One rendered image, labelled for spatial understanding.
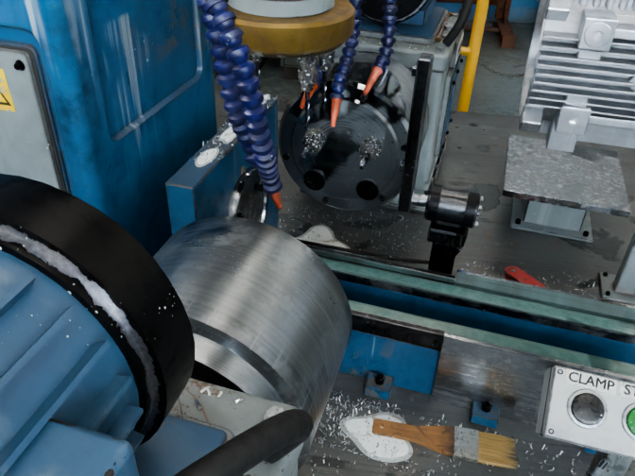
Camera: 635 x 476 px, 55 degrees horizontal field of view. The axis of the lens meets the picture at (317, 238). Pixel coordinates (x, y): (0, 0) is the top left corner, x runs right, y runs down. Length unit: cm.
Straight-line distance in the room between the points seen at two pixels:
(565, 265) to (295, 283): 80
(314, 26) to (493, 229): 77
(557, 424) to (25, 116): 67
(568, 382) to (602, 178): 80
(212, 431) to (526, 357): 54
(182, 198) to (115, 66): 18
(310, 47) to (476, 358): 48
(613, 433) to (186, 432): 41
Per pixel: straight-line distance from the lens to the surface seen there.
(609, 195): 135
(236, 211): 87
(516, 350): 88
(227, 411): 47
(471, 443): 92
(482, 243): 131
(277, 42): 71
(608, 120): 72
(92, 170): 79
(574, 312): 100
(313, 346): 60
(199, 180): 77
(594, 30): 67
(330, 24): 72
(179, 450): 44
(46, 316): 31
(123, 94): 84
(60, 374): 30
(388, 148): 105
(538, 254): 132
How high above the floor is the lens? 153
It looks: 35 degrees down
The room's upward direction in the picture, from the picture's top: 2 degrees clockwise
